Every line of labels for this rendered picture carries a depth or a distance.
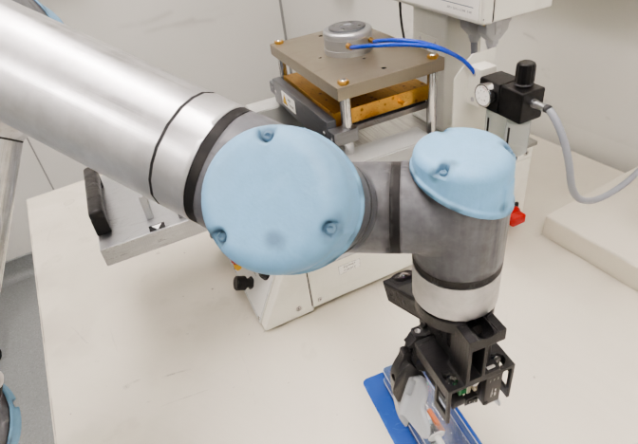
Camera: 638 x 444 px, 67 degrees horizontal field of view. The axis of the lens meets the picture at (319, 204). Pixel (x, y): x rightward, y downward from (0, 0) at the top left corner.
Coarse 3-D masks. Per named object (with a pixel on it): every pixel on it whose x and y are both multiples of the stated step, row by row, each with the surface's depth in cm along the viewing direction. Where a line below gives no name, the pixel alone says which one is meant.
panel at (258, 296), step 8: (232, 264) 93; (240, 272) 89; (248, 272) 85; (256, 280) 82; (264, 280) 79; (272, 280) 77; (248, 288) 85; (256, 288) 82; (264, 288) 79; (248, 296) 85; (256, 296) 82; (264, 296) 79; (256, 304) 82; (264, 304) 79; (256, 312) 81; (264, 312) 79
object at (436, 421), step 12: (432, 384) 63; (432, 396) 62; (432, 408) 60; (444, 408) 60; (432, 420) 59; (456, 420) 59; (432, 432) 58; (444, 432) 58; (456, 432) 58; (468, 432) 58
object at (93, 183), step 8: (88, 168) 77; (88, 176) 75; (96, 176) 75; (88, 184) 73; (96, 184) 73; (88, 192) 71; (96, 192) 71; (88, 200) 69; (96, 200) 69; (88, 208) 68; (96, 208) 67; (96, 216) 67; (104, 216) 68; (96, 224) 67; (104, 224) 68; (96, 232) 68; (104, 232) 69
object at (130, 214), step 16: (112, 192) 78; (128, 192) 78; (112, 208) 74; (128, 208) 74; (144, 208) 69; (160, 208) 73; (112, 224) 71; (128, 224) 70; (144, 224) 70; (176, 224) 69; (192, 224) 70; (112, 240) 67; (128, 240) 67; (144, 240) 68; (160, 240) 69; (176, 240) 70; (112, 256) 67; (128, 256) 68
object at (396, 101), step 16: (288, 80) 86; (304, 80) 85; (416, 80) 79; (320, 96) 78; (368, 96) 76; (384, 96) 75; (400, 96) 75; (416, 96) 77; (336, 112) 72; (352, 112) 73; (368, 112) 74; (384, 112) 76; (400, 112) 77
